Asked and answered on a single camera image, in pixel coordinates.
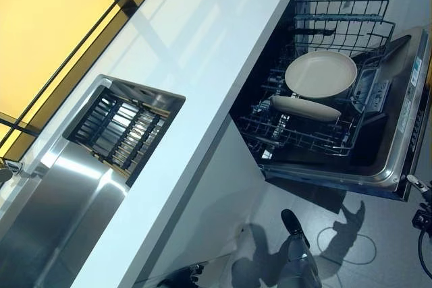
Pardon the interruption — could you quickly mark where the chrome gooseneck faucet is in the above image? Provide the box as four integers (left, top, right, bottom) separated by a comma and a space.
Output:
0, 157, 25, 185

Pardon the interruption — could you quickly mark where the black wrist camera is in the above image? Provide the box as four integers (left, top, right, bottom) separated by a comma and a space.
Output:
410, 202, 432, 229

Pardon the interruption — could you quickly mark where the beige deep ceramic plate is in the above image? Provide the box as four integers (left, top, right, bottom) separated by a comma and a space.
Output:
269, 95, 343, 123

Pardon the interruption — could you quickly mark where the black sink drying rack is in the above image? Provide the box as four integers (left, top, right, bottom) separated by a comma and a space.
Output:
65, 84, 171, 181

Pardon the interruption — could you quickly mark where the stainless steel sink basin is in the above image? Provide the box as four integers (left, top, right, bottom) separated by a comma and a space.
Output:
0, 73, 187, 288

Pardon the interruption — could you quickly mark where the narrow white cabinet door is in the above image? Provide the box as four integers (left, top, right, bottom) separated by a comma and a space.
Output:
133, 112, 268, 288

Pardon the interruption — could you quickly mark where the white robot leg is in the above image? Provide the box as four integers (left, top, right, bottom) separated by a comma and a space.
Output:
286, 233, 322, 288

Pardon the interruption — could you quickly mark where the black wire dishwasher basket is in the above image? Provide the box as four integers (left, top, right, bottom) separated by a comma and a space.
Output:
292, 0, 396, 59

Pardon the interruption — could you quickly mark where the black robot foot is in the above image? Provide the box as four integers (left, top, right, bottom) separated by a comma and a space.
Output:
280, 208, 311, 249

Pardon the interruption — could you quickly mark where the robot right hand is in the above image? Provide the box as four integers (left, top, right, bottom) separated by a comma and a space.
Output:
406, 173, 432, 198

